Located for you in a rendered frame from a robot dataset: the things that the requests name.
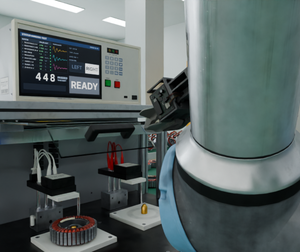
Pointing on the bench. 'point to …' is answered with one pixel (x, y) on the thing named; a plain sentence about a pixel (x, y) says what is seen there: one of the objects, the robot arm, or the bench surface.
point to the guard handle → (124, 129)
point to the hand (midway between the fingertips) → (150, 126)
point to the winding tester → (118, 58)
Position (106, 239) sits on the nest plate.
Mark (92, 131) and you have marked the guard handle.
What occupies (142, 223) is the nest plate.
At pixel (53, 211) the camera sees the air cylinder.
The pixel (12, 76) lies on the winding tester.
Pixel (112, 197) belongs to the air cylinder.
